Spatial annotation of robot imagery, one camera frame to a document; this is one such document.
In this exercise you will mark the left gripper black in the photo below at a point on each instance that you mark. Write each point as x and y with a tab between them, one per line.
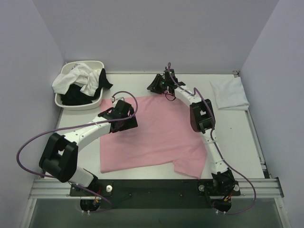
127	122

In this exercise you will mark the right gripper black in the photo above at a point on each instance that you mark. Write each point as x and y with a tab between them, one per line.
156	83

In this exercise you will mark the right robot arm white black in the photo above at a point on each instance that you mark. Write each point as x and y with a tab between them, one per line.
202	121

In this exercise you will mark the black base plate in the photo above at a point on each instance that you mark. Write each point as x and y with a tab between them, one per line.
162	194

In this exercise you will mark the pink t shirt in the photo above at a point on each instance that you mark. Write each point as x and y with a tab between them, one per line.
163	135

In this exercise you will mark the white t shirt in basket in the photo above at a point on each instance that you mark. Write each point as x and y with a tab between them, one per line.
80	75

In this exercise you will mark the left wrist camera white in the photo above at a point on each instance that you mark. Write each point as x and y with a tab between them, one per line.
114	99

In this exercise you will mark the folded white t shirt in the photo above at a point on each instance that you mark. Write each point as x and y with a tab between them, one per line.
230	94

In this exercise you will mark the aluminium front rail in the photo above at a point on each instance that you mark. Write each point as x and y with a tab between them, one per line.
53	189

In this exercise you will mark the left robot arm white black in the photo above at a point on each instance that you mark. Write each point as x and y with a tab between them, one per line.
60	155

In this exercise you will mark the black t shirt in basket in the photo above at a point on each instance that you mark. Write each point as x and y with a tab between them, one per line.
75	97

